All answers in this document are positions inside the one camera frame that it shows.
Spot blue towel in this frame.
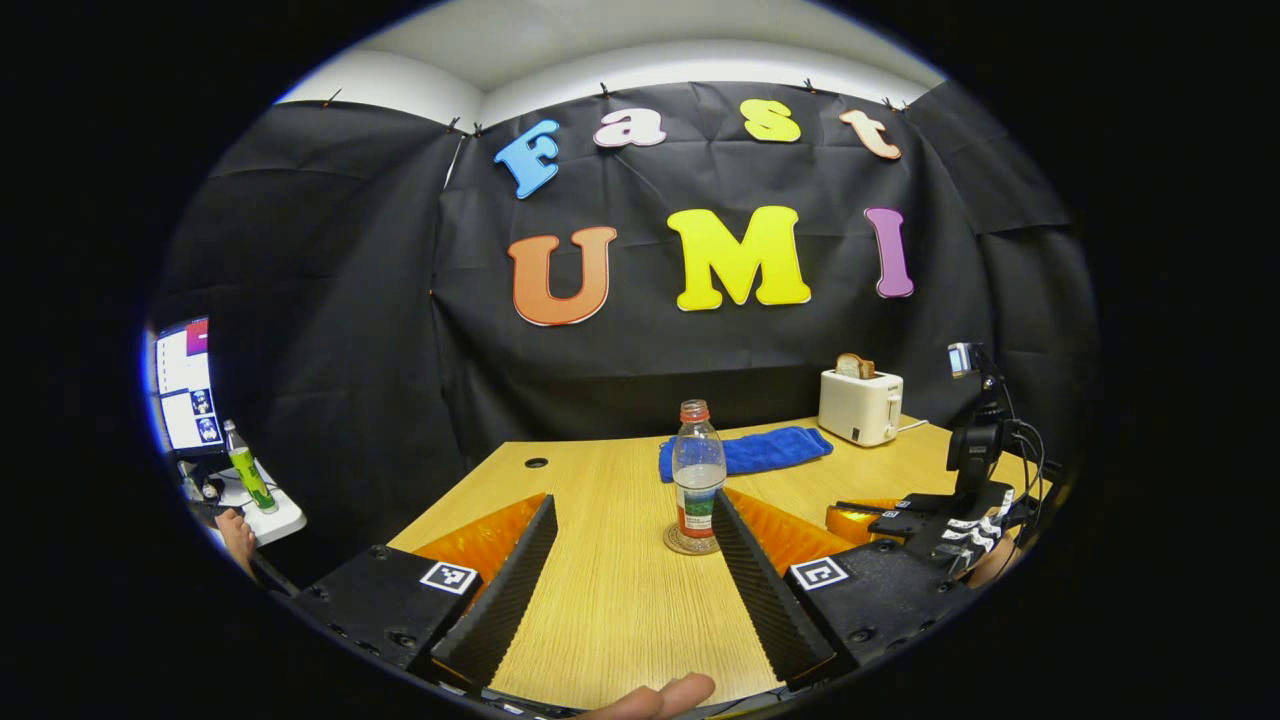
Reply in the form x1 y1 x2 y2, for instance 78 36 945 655
658 426 834 484

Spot black backdrop cloth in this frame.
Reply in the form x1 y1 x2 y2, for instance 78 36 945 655
150 80 1101 561

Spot white toaster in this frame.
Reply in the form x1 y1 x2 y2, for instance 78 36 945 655
818 368 904 448

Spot green drink bottle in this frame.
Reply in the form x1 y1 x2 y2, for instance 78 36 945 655
222 419 278 515

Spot computer monitor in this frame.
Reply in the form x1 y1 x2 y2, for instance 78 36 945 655
150 317 226 456

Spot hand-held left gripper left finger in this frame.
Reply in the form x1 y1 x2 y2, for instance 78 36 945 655
290 492 559 693

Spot white side table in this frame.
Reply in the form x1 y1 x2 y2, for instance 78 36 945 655
200 465 308 547

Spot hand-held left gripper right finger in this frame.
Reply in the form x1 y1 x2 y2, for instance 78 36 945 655
712 487 976 693

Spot round brown coaster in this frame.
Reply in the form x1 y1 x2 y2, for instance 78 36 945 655
663 520 723 557

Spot clear plastic water bottle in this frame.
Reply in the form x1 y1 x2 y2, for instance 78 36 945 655
671 400 728 556

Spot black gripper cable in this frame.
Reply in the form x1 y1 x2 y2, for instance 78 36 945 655
998 378 1053 506

